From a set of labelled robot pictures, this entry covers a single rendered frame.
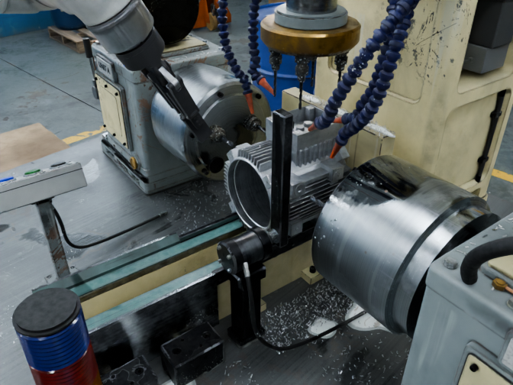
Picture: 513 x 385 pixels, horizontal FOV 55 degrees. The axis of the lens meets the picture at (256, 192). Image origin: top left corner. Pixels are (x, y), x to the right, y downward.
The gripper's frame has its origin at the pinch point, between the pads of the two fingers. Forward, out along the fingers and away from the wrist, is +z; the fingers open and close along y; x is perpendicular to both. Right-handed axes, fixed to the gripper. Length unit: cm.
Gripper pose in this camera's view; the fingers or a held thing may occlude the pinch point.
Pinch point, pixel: (196, 124)
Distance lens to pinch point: 92.6
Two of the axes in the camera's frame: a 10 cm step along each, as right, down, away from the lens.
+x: -7.0, 7.0, -1.6
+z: 4.0, 5.7, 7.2
